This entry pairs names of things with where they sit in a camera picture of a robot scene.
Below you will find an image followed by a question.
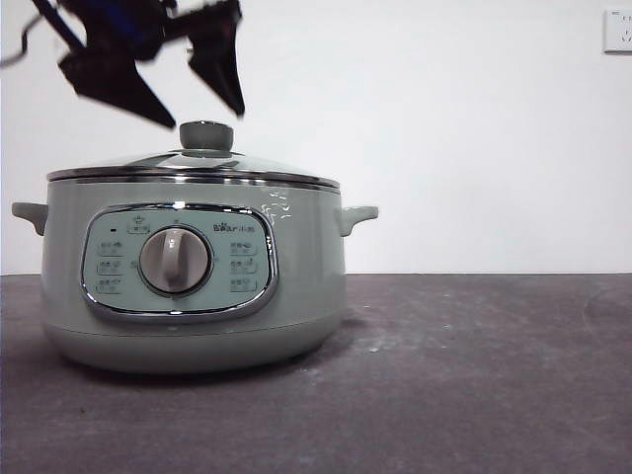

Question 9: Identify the glass lid with green knob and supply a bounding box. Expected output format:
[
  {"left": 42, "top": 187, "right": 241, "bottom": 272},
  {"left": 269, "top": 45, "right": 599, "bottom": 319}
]
[{"left": 46, "top": 119, "right": 342, "bottom": 192}]

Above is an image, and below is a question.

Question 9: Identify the pale green electric cooking pot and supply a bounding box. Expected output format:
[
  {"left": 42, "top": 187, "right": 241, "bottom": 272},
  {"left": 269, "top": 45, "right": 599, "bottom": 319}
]
[{"left": 12, "top": 173, "right": 380, "bottom": 374}]

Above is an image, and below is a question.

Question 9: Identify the black cable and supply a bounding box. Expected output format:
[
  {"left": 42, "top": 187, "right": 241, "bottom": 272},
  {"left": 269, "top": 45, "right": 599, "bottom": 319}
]
[{"left": 0, "top": 12, "right": 45, "bottom": 69}]

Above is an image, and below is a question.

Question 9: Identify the white wall socket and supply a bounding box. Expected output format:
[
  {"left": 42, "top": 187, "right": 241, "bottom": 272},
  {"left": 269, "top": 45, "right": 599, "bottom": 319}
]
[{"left": 601, "top": 8, "right": 632, "bottom": 54}]

